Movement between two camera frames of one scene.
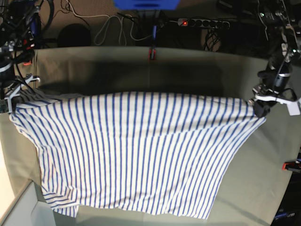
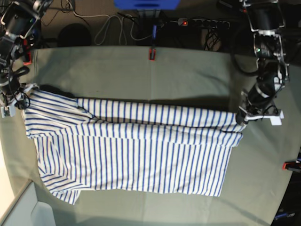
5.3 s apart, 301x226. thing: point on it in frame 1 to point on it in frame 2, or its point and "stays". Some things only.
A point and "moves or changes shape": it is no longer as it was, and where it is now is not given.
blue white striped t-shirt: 141,153 moves or changes shape
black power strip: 218,24 stays
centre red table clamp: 150,54 stays
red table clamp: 27,63 stays
